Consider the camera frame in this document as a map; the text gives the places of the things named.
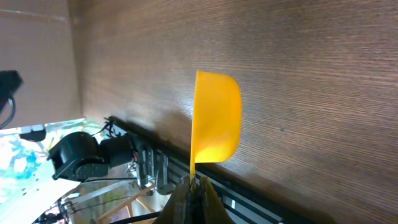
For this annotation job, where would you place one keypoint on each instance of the yellow plastic measuring scoop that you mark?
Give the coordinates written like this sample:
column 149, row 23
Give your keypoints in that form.
column 216, row 122

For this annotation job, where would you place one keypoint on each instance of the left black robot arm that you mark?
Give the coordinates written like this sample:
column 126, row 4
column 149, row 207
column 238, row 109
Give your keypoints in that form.
column 79, row 156

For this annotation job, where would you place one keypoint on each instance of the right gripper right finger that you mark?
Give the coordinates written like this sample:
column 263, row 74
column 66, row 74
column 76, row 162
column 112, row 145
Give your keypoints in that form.
column 213, row 211

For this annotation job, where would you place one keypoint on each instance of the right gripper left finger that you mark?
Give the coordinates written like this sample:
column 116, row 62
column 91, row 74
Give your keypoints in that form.
column 177, row 209

